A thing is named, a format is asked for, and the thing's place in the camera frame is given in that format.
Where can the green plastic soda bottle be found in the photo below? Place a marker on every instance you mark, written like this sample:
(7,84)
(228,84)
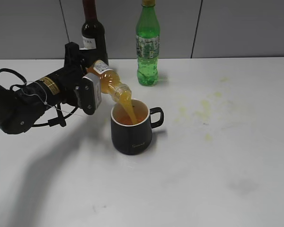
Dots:
(147,44)

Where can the dark red wine bottle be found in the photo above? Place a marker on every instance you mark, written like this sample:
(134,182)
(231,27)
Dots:
(93,32)

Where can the NFC orange juice bottle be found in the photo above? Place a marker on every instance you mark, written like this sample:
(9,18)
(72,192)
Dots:
(110,82)

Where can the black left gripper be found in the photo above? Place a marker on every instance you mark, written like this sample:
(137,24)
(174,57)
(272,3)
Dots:
(59,86)

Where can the black ceramic mug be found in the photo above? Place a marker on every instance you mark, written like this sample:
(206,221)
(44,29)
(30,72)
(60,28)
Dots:
(134,139)

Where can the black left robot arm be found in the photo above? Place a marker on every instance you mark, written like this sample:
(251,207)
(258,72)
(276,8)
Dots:
(22,108)

